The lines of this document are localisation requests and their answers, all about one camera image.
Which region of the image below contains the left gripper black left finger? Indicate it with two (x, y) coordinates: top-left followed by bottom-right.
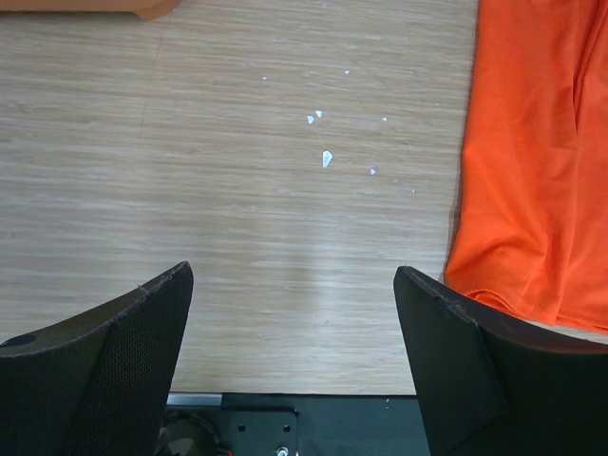
(1, 262), (194, 455)

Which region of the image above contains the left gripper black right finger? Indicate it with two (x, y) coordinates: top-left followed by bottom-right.
(393, 266), (607, 455)

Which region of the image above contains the orange t-shirt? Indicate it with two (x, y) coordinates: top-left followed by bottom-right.
(446, 1), (607, 333)

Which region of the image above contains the orange plastic basket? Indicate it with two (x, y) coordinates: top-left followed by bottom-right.
(1, 0), (181, 21)

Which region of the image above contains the aluminium rail frame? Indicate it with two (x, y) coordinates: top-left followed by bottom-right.
(166, 392), (222, 408)

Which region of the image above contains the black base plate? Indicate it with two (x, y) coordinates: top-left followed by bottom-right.
(154, 393), (429, 455)

